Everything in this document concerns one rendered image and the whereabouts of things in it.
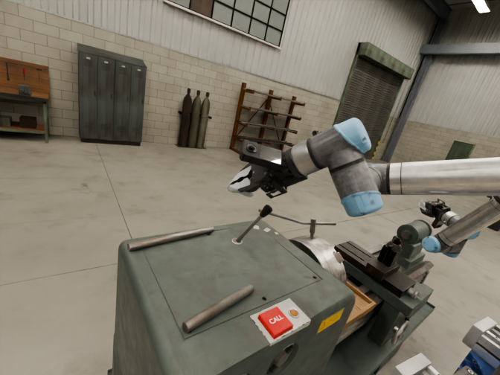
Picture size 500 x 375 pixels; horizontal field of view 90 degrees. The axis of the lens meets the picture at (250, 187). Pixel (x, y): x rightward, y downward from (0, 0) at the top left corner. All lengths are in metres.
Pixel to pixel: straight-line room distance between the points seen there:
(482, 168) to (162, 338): 0.70
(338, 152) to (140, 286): 0.54
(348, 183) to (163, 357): 0.48
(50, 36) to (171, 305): 6.70
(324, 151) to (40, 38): 6.78
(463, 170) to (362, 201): 0.21
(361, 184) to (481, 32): 16.15
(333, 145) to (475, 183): 0.28
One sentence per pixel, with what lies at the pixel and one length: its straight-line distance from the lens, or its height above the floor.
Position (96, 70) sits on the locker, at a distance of 6.56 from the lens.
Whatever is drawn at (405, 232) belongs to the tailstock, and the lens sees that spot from 2.05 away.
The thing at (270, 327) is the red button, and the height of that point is 1.27.
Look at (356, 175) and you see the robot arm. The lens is 0.53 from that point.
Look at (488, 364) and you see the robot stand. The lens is 1.39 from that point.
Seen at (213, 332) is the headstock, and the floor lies 1.26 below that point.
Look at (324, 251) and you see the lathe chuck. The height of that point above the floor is 1.23.
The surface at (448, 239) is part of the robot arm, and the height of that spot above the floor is 1.34.
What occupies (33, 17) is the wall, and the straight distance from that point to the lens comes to 7.08.
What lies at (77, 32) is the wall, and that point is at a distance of 7.07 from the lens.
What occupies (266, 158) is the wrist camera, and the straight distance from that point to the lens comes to 0.56.
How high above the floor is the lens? 1.72
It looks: 19 degrees down
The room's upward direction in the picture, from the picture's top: 13 degrees clockwise
